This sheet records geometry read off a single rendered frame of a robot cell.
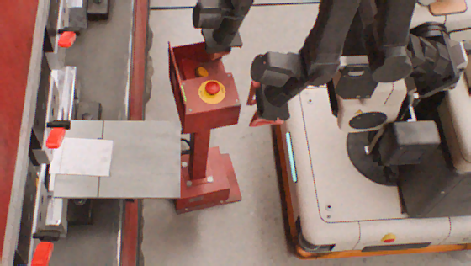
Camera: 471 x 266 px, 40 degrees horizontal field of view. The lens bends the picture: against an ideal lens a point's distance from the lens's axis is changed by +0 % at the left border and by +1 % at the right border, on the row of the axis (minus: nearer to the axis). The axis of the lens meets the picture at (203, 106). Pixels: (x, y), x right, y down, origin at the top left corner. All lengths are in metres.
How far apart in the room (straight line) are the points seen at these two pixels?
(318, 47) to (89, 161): 0.54
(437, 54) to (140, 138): 0.64
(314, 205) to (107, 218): 0.89
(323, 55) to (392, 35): 0.13
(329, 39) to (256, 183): 1.34
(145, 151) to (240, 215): 1.06
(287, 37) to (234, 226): 0.88
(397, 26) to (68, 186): 0.73
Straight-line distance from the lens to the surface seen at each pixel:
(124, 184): 1.37
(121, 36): 1.71
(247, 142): 2.53
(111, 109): 1.59
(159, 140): 1.41
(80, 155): 1.41
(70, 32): 1.22
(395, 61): 1.25
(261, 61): 1.27
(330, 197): 2.19
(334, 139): 2.28
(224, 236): 2.38
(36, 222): 1.10
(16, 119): 0.97
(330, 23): 1.15
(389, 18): 1.18
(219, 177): 2.33
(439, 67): 1.35
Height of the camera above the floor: 2.27
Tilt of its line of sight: 61 degrees down
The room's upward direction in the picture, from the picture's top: 5 degrees clockwise
